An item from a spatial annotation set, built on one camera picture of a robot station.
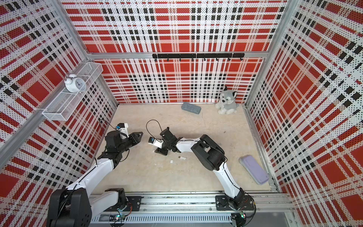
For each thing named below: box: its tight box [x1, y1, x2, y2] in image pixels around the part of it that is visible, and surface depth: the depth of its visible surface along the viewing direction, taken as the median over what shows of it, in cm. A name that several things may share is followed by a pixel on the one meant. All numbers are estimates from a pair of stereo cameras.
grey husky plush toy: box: [215, 85, 240, 115], surface depth 106 cm
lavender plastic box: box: [238, 154, 269, 186], surface depth 86 cm
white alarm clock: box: [64, 73, 87, 94], surface depth 72 cm
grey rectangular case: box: [181, 102, 202, 115], surface depth 117 cm
